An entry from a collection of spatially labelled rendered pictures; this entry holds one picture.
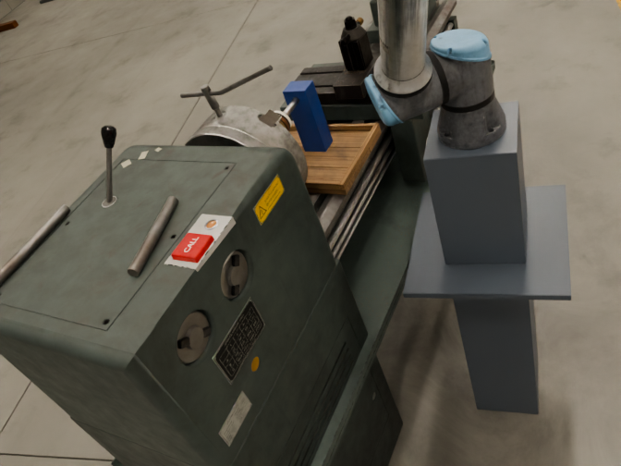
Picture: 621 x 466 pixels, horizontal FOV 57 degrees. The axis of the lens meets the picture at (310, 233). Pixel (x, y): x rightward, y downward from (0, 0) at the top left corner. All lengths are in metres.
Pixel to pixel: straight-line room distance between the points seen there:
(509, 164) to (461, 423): 1.10
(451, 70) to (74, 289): 0.85
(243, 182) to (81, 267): 0.36
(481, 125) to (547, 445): 1.16
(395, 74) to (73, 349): 0.76
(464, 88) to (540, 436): 1.26
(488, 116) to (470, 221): 0.27
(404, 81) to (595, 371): 1.40
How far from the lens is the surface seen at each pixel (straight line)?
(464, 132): 1.31
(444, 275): 1.53
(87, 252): 1.23
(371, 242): 1.97
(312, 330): 1.41
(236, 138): 1.40
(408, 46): 1.08
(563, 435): 2.11
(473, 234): 1.46
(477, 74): 1.25
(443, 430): 2.14
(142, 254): 1.09
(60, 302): 1.15
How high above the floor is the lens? 1.88
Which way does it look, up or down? 40 degrees down
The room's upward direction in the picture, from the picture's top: 23 degrees counter-clockwise
